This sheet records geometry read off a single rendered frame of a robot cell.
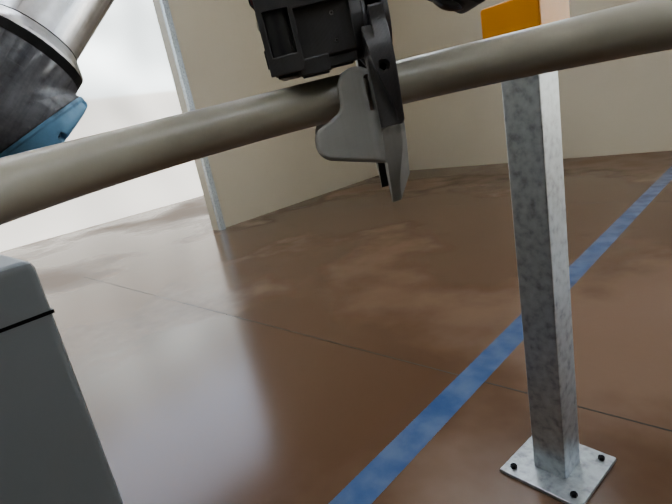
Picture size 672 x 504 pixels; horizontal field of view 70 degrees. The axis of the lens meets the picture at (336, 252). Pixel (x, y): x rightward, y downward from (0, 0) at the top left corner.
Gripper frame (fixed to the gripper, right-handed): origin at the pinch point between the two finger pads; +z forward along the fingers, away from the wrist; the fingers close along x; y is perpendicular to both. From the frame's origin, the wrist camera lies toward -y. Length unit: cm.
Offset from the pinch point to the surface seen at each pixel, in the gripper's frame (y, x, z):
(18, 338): 40.6, -9.6, 9.7
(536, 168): -35, -58, 17
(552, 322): -34, -56, 51
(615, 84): -299, -478, 55
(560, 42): -10.8, 4.6, -6.6
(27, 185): 19.1, 12.7, -6.1
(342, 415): 20, -96, 93
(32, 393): 41.4, -8.8, 15.8
